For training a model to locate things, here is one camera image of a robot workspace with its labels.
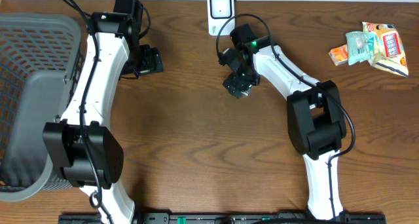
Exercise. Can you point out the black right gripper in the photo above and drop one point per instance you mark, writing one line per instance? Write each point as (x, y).
(240, 85)

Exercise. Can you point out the grey plastic basket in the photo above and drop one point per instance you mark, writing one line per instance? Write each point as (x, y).
(40, 63)

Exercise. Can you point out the yellow snack bag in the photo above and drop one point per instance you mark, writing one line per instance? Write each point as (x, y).
(389, 53)

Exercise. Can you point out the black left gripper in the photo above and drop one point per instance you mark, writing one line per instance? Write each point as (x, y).
(154, 63)

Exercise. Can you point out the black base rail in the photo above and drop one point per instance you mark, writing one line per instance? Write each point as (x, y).
(280, 218)

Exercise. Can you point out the dark green round-logo box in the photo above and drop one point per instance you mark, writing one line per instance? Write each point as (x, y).
(247, 91)

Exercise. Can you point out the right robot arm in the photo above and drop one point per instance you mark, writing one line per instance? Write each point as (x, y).
(316, 121)

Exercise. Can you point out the white barcode scanner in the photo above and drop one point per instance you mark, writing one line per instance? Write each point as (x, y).
(219, 11)

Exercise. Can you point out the orange tissue pack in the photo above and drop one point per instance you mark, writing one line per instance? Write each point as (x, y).
(339, 55)

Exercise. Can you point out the teal wrapper pack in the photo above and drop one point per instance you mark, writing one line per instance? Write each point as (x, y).
(360, 46)

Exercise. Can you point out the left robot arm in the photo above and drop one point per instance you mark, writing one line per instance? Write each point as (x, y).
(81, 147)

